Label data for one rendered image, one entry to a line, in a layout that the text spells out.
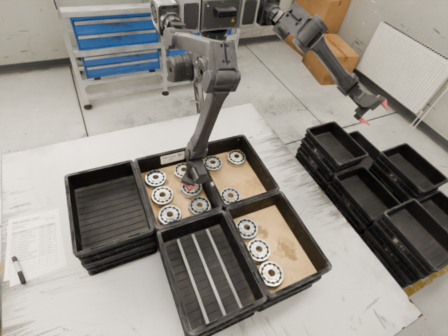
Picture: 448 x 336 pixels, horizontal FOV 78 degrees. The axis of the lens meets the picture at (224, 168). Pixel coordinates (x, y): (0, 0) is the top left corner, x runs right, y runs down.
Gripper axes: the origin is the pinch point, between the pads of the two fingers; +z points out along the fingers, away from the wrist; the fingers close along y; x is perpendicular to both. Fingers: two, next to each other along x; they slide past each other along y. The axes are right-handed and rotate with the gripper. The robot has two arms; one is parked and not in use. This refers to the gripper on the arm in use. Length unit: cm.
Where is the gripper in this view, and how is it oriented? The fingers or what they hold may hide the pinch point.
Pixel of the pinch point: (191, 185)
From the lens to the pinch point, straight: 135.1
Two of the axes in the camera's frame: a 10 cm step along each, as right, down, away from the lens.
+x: -9.2, -3.6, 1.3
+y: 3.6, -7.0, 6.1
